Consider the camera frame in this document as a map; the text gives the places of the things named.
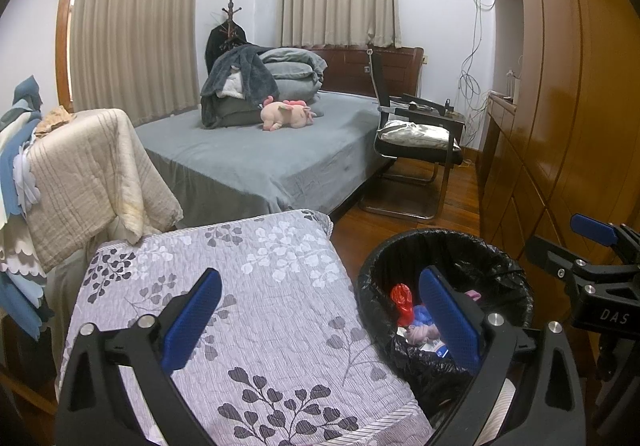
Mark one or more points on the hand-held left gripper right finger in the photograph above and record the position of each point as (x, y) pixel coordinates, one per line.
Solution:
(452, 321)

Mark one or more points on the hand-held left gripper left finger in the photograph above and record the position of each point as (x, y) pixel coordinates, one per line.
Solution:
(192, 321)

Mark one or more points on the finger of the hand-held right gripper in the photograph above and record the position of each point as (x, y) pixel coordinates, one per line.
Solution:
(592, 228)
(547, 253)

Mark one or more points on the blue plastic bag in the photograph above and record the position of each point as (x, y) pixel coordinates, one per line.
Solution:
(422, 315)

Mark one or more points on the white and blue carton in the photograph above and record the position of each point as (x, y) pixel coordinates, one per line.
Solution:
(440, 351)

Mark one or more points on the pink tissue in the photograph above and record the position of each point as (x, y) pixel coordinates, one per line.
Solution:
(420, 333)

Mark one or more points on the red plastic bag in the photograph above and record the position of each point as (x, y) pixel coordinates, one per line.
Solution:
(401, 298)

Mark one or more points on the waste bin with black bag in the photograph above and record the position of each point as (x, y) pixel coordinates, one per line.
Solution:
(450, 256)

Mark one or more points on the floral cloth-covered table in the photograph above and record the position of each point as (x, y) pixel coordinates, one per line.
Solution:
(275, 286)

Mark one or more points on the person's light striped clothing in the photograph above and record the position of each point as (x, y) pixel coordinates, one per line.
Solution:
(497, 416)

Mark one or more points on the wooden wardrobe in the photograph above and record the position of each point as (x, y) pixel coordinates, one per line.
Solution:
(575, 100)

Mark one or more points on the silver cushion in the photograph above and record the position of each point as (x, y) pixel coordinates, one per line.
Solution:
(420, 135)

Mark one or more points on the bed with grey sheet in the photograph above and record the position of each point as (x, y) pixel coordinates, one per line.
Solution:
(260, 160)

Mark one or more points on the beige quilted blanket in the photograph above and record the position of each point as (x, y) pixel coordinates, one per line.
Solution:
(90, 175)

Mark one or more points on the dark grey pillow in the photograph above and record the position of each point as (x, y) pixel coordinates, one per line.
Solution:
(230, 115)

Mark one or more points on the pink plush toy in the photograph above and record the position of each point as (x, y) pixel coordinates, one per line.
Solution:
(285, 115)

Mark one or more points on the blue and white scalloped cloth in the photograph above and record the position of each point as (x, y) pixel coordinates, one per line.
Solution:
(15, 175)

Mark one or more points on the black cantilever chair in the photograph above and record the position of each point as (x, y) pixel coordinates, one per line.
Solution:
(382, 80)

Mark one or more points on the tan crumpled cloth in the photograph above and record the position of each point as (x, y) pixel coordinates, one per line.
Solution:
(55, 120)

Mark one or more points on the light grey pillow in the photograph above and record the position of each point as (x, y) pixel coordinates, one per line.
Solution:
(295, 90)

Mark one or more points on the grey fleece blanket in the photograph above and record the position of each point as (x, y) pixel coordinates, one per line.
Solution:
(240, 70)

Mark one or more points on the dark jacket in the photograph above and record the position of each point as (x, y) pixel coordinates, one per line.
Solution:
(216, 50)

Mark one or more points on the wooden headboard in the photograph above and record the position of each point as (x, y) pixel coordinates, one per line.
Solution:
(345, 70)

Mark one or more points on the folded grey duvet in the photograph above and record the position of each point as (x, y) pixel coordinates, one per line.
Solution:
(292, 60)

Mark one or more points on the wide beige curtain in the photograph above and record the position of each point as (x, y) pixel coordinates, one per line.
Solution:
(132, 25)

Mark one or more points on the wooden coat rack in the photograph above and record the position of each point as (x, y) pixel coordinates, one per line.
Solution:
(230, 15)

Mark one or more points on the wooden window frame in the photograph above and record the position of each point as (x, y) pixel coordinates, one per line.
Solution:
(64, 40)

